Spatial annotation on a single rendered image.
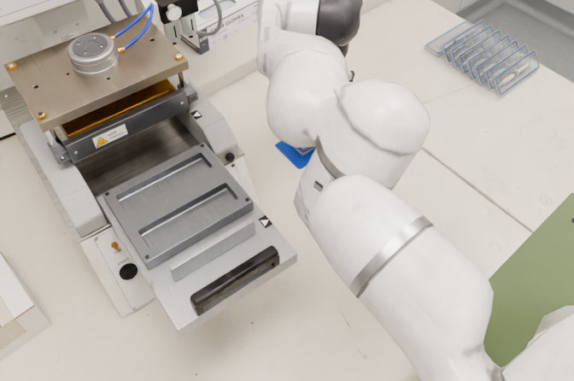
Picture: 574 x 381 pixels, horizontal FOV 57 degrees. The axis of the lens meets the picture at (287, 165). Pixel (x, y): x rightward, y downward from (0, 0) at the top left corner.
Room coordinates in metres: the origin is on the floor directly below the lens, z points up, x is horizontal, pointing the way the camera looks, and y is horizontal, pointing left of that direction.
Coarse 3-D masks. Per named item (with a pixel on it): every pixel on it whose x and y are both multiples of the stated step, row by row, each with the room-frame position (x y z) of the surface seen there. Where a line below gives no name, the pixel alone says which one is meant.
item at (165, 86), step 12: (156, 84) 0.73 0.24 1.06; (168, 84) 0.73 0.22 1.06; (132, 96) 0.70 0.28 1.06; (144, 96) 0.70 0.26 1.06; (156, 96) 0.70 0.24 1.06; (108, 108) 0.66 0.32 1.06; (120, 108) 0.66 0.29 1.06; (132, 108) 0.67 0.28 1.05; (72, 120) 0.63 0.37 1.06; (84, 120) 0.63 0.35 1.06; (96, 120) 0.63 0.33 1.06; (72, 132) 0.61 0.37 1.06
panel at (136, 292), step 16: (240, 176) 0.65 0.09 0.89; (96, 240) 0.48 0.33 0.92; (112, 240) 0.49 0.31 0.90; (112, 256) 0.47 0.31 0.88; (128, 256) 0.48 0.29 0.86; (112, 272) 0.45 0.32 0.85; (128, 288) 0.44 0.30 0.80; (144, 288) 0.45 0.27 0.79; (128, 304) 0.43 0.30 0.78; (144, 304) 0.43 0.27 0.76
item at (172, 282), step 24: (120, 240) 0.46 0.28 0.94; (216, 240) 0.43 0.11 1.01; (240, 240) 0.45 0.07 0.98; (264, 240) 0.45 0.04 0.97; (168, 264) 0.41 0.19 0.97; (192, 264) 0.39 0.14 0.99; (216, 264) 0.41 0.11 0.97; (288, 264) 0.42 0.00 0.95; (168, 288) 0.36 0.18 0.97; (192, 288) 0.37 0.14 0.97; (240, 288) 0.37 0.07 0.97; (168, 312) 0.33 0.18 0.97; (192, 312) 0.33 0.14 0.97; (216, 312) 0.34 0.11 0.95
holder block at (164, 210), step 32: (192, 160) 0.61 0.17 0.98; (128, 192) 0.53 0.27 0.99; (160, 192) 0.54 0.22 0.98; (192, 192) 0.53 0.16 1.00; (224, 192) 0.54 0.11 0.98; (128, 224) 0.46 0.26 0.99; (160, 224) 0.47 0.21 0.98; (192, 224) 0.48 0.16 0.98; (224, 224) 0.48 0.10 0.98; (160, 256) 0.41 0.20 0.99
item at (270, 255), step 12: (264, 252) 0.41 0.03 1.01; (276, 252) 0.41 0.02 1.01; (240, 264) 0.39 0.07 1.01; (252, 264) 0.39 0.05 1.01; (264, 264) 0.39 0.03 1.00; (276, 264) 0.40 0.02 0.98; (228, 276) 0.37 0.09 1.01; (240, 276) 0.37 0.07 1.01; (204, 288) 0.35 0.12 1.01; (216, 288) 0.35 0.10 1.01; (228, 288) 0.35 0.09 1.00; (192, 300) 0.33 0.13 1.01; (204, 300) 0.33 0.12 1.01; (204, 312) 0.33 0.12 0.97
